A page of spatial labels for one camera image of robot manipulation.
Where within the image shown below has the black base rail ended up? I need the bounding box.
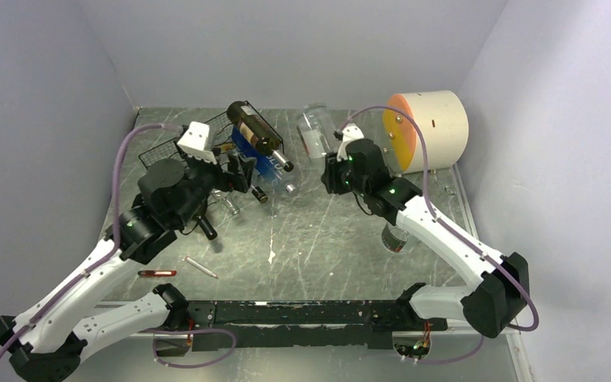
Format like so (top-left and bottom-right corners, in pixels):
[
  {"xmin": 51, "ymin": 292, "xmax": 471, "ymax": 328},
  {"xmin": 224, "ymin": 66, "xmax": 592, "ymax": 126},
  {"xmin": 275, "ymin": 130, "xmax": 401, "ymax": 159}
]
[{"xmin": 156, "ymin": 300, "xmax": 447, "ymax": 351}]

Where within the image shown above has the dark green wine bottle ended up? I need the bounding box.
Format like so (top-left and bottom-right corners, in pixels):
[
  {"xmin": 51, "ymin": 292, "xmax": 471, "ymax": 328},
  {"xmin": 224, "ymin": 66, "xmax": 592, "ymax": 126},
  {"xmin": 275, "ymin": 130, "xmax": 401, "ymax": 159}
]
[{"xmin": 196, "ymin": 215, "xmax": 218, "ymax": 240}]

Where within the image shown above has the cream cylinder orange face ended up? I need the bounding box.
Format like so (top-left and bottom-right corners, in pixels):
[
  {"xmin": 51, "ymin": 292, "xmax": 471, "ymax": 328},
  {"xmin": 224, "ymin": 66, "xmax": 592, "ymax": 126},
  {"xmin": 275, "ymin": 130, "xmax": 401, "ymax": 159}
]
[{"xmin": 382, "ymin": 90, "xmax": 469, "ymax": 173}]

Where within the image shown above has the clear square liquor bottle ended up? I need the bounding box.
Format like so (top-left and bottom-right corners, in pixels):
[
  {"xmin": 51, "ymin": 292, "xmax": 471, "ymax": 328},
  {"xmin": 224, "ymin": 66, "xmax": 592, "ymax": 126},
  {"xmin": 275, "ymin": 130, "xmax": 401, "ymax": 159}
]
[{"xmin": 212, "ymin": 189, "xmax": 240, "ymax": 216}]

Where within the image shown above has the dark wine bottle white neck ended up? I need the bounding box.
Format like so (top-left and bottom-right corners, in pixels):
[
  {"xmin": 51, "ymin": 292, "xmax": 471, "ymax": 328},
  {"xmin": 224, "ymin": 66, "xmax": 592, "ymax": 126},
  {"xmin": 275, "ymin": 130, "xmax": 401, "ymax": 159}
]
[{"xmin": 226, "ymin": 101, "xmax": 294, "ymax": 172}]

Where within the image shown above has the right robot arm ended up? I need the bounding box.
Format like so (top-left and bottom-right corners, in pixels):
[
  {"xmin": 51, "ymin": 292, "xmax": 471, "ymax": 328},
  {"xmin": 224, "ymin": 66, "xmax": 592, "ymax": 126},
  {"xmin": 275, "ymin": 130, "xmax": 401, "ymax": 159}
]
[{"xmin": 321, "ymin": 138, "xmax": 530, "ymax": 338}]

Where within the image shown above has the red pen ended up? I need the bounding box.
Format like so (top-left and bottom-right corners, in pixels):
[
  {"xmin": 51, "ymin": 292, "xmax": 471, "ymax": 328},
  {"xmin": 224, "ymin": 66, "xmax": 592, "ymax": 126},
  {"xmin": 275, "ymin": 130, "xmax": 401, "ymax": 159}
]
[{"xmin": 137, "ymin": 270, "xmax": 177, "ymax": 278}]

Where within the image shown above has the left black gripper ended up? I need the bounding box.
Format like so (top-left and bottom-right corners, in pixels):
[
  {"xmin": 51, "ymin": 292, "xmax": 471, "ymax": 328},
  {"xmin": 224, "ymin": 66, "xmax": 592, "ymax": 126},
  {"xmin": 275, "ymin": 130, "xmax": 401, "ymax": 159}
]
[{"xmin": 173, "ymin": 146, "xmax": 256, "ymax": 226}]

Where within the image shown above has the clear round bottle silver cap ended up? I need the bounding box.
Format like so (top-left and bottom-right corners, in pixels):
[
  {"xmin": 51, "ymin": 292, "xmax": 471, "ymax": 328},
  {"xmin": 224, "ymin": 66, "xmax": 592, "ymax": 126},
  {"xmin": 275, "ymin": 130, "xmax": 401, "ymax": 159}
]
[{"xmin": 297, "ymin": 103, "xmax": 340, "ymax": 162}]

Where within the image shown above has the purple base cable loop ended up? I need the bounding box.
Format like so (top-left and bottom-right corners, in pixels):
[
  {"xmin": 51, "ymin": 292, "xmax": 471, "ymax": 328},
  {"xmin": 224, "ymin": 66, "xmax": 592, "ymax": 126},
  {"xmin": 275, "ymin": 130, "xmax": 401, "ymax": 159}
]
[{"xmin": 142, "ymin": 327, "xmax": 238, "ymax": 369}]

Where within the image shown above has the white pen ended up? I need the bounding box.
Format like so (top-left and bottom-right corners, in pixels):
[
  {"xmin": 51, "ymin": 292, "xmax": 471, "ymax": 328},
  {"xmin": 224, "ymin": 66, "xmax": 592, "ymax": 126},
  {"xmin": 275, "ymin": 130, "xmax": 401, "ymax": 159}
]
[{"xmin": 184, "ymin": 256, "xmax": 219, "ymax": 279}]

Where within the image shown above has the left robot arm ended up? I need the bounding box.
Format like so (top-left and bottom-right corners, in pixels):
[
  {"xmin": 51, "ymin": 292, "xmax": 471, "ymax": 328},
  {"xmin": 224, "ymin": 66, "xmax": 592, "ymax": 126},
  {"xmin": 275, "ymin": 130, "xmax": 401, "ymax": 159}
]
[{"xmin": 0, "ymin": 153, "xmax": 255, "ymax": 381}]

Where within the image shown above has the small dark bottle cap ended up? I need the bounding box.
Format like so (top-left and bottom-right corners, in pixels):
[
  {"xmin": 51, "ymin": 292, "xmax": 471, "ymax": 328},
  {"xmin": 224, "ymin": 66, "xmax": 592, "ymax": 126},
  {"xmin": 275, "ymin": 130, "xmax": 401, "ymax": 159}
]
[{"xmin": 251, "ymin": 185, "xmax": 268, "ymax": 204}]

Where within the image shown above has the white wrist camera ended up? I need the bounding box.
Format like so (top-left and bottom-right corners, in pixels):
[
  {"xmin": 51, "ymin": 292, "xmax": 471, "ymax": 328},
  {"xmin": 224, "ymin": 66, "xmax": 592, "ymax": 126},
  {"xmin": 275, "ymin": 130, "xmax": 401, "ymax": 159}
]
[
  {"xmin": 176, "ymin": 121, "xmax": 217, "ymax": 164},
  {"xmin": 337, "ymin": 123, "xmax": 364, "ymax": 162}
]

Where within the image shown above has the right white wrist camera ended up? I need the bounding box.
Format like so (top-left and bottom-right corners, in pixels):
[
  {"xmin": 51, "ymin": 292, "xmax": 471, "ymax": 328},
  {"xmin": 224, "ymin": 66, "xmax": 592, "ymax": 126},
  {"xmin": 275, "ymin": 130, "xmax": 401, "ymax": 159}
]
[{"xmin": 337, "ymin": 123, "xmax": 364, "ymax": 162}]

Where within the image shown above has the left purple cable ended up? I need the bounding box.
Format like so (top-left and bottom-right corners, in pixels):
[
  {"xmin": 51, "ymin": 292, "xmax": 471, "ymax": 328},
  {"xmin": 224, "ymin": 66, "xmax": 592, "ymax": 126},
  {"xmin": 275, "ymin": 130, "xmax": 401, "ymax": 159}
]
[{"xmin": 0, "ymin": 123, "xmax": 185, "ymax": 382}]

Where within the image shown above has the blue square bottle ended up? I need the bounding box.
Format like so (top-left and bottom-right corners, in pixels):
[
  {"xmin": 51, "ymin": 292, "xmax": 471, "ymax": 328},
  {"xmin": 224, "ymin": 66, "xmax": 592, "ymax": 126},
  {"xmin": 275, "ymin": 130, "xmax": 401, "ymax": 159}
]
[{"xmin": 232, "ymin": 127, "xmax": 298, "ymax": 194}]

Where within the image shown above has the black wire wine rack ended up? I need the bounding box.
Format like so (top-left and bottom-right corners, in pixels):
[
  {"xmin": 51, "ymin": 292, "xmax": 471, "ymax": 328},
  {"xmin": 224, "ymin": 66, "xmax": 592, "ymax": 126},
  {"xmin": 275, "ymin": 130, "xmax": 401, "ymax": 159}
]
[{"xmin": 138, "ymin": 101, "xmax": 286, "ymax": 201}]

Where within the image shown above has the clear round bottle dark label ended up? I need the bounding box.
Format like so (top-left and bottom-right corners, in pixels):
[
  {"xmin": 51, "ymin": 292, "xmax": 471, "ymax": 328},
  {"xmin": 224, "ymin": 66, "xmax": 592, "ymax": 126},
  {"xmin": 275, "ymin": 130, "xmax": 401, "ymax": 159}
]
[{"xmin": 381, "ymin": 223, "xmax": 417, "ymax": 254}]

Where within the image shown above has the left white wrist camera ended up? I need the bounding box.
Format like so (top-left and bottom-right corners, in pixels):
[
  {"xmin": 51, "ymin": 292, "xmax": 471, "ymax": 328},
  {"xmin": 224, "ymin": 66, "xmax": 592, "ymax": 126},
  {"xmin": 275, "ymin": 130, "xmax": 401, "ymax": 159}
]
[{"xmin": 176, "ymin": 121, "xmax": 217, "ymax": 164}]

